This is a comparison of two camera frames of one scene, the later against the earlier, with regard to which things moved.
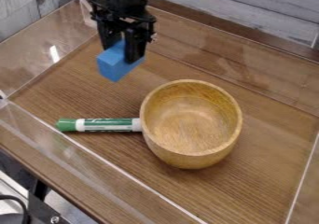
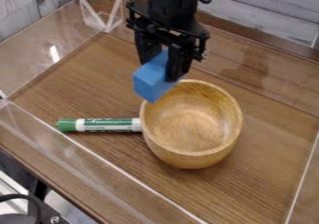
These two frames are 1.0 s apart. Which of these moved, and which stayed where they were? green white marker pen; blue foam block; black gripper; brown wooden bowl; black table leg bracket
Moved: black gripper; blue foam block
Stayed: black table leg bracket; green white marker pen; brown wooden bowl
